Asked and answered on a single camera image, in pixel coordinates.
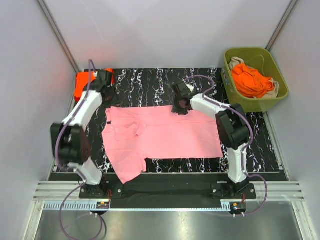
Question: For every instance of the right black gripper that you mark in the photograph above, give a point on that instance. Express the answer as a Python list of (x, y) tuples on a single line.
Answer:
[(176, 110)]

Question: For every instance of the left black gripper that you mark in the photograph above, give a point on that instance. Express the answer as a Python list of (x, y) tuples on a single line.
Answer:
[(112, 103)]

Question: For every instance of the pink t shirt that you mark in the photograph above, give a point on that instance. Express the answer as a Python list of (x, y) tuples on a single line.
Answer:
[(134, 134)]

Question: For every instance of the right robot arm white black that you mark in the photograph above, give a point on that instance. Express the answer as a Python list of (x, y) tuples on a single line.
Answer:
[(234, 130)]

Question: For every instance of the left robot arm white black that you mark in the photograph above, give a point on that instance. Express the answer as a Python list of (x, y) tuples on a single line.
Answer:
[(70, 144)]

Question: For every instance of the folded orange t shirt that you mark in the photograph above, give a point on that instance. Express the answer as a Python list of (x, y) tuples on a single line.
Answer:
[(81, 81)]

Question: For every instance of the black marbled table mat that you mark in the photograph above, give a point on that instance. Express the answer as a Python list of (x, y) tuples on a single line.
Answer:
[(145, 87)]

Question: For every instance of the beige t shirt in bin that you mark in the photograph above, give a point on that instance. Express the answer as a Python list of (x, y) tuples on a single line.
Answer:
[(236, 60)]

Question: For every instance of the orange t shirt in bin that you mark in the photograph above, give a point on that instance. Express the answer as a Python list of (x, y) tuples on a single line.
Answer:
[(250, 83)]

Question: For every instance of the olive green plastic bin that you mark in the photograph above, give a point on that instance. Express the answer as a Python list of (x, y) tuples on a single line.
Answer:
[(261, 60)]

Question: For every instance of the right small circuit board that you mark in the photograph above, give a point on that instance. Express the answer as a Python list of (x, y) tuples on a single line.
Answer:
[(238, 205)]

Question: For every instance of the small circuit board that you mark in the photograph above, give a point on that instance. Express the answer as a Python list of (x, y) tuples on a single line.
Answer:
[(238, 205), (103, 205)]

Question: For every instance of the left small circuit board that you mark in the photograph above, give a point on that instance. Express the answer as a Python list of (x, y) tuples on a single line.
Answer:
[(103, 205)]

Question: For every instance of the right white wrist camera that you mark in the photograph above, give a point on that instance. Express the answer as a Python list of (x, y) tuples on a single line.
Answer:
[(190, 87)]

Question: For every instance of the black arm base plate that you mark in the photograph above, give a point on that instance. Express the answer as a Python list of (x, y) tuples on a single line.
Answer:
[(214, 185)]

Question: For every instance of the aluminium rail frame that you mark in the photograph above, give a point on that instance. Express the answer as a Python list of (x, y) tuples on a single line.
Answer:
[(66, 196)]

